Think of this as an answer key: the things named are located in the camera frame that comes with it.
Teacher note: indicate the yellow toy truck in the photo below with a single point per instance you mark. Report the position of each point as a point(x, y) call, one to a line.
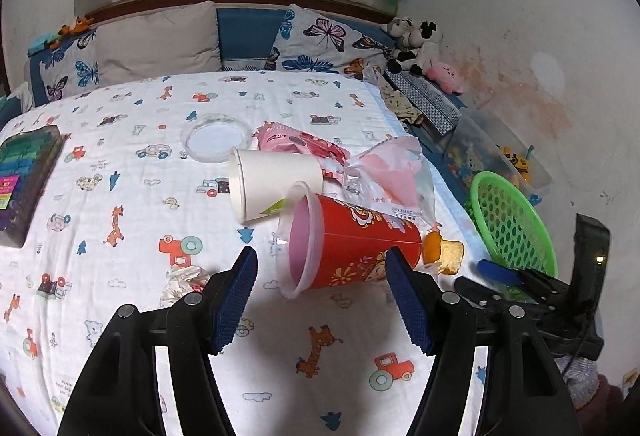
point(517, 161)

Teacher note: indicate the grey pillow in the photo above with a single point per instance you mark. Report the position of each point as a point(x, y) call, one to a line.
point(155, 40)

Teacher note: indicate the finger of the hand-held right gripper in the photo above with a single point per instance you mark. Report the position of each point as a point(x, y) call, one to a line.
point(475, 291)
point(497, 271)

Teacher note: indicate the pink plush toy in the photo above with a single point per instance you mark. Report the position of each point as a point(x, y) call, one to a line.
point(446, 75)

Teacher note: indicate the yellow bread piece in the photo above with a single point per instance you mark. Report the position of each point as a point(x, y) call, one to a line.
point(451, 257)

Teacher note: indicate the clear plastic bag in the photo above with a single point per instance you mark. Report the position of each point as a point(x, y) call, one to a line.
point(395, 170)

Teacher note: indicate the green plastic basket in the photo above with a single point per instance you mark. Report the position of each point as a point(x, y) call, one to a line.
point(510, 221)

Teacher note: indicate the printed blanket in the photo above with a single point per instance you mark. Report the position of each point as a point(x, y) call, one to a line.
point(125, 176)

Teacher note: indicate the crumpled clear wrapper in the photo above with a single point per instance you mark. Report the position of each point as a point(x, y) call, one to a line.
point(182, 283)

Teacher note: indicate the small butterfly pillow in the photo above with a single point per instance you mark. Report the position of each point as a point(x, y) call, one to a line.
point(70, 70)

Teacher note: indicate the box of coloured blocks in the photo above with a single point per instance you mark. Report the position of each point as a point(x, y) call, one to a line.
point(25, 170)

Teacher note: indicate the beige patterned cloth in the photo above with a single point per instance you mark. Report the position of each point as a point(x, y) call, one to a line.
point(400, 103)

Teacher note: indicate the large butterfly pillow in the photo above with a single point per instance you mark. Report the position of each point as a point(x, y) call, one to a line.
point(325, 40)

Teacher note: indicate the red printed plastic cup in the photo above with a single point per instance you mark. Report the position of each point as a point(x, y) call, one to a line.
point(360, 241)

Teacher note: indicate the pink snack packet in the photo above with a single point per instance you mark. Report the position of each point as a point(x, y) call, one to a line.
point(300, 143)

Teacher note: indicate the blue headboard cushion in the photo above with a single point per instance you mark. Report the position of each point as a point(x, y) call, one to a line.
point(247, 35)

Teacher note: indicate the black and white plush cow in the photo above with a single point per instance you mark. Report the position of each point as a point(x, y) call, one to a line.
point(417, 43)

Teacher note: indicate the clear storage bin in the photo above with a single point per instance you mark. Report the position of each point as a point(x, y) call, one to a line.
point(495, 150)

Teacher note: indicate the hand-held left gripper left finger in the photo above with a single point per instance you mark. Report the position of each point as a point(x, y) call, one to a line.
point(235, 301)

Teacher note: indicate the person's right forearm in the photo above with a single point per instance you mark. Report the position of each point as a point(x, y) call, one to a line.
point(600, 391)

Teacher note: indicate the clear round plastic lid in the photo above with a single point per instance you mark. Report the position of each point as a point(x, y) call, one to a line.
point(215, 140)

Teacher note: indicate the black and white patterned cloth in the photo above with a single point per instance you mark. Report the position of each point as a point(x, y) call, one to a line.
point(430, 103)

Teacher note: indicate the orange plush toy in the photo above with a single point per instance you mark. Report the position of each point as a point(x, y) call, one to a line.
point(75, 26)

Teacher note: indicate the white paper cup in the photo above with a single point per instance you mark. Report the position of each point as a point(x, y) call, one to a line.
point(270, 181)

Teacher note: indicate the teal plush toy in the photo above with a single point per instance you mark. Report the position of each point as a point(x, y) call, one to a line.
point(42, 43)

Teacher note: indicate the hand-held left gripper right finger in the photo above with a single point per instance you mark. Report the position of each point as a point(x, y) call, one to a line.
point(411, 308)

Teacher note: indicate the orange peel piece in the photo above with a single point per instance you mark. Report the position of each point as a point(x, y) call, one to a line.
point(431, 248)

